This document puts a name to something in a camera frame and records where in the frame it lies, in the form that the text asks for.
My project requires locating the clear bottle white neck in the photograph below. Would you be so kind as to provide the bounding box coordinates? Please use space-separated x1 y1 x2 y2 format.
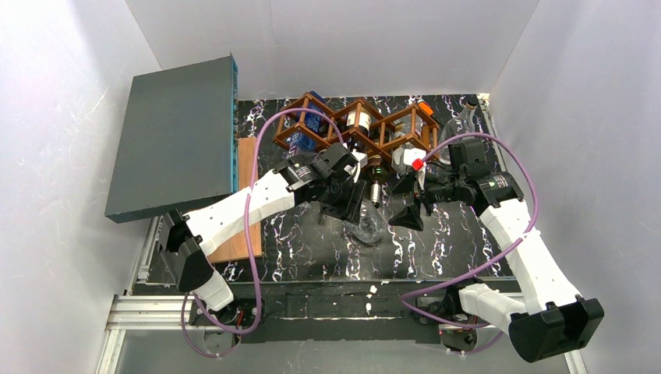
343 199 386 245

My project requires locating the clear bottle black cap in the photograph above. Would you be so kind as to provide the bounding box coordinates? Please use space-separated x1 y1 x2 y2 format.
439 98 479 143

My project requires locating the dark bottle gold cap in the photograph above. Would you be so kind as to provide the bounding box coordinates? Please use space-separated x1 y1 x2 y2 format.
343 106 372 153

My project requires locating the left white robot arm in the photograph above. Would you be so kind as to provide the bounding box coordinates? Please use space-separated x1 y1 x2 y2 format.
157 143 367 312

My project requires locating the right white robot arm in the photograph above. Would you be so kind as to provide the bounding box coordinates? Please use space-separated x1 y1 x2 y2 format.
389 132 604 362

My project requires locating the dark bottle grey cap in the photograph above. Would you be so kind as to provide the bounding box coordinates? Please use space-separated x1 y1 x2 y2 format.
368 157 388 208

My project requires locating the clear square bottle dark cap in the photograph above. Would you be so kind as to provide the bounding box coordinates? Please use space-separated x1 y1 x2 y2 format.
391 115 422 177

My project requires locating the blue square glass bottle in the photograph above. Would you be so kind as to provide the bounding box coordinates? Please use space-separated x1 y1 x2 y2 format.
281 93 327 156

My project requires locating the brown wooden wine rack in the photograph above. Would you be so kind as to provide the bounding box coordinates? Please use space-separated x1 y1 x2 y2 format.
273 91 440 161

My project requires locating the brown wooden board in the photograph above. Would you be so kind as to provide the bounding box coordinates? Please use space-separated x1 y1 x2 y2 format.
206 137 263 264

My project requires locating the dark grey box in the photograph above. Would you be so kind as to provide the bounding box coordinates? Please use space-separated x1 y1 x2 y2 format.
104 55 239 224

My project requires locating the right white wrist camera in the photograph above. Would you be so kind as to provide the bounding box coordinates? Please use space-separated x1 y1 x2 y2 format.
400 148 426 190

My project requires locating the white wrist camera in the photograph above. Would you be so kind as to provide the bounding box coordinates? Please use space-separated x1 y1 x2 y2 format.
344 151 368 182
400 148 426 190

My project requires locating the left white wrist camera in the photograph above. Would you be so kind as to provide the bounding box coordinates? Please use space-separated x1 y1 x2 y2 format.
344 151 368 182

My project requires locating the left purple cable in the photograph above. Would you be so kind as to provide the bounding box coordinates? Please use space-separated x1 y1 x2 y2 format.
180 107 346 360

